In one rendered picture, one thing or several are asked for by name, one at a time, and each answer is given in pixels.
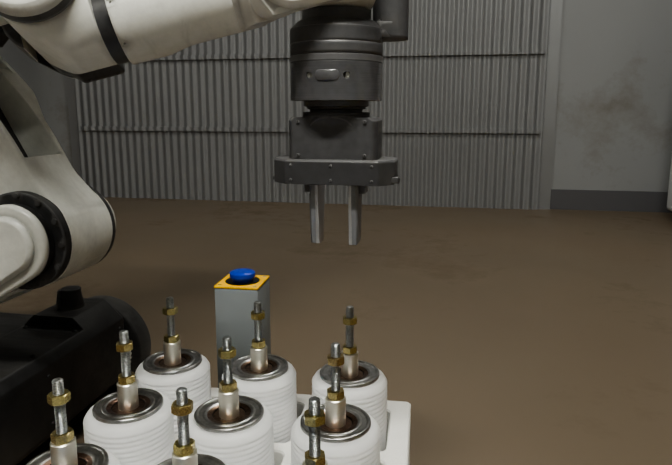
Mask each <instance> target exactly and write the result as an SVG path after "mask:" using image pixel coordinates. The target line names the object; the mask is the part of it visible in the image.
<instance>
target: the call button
mask: <svg viewBox="0 0 672 465"><path fill-rule="evenodd" d="M254 277H255V271H254V270H252V269H248V268H240V269H234V270H232V271H231V272H230V278H231V279H232V281H233V282H235V283H248V282H251V281H253V278H254Z"/></svg>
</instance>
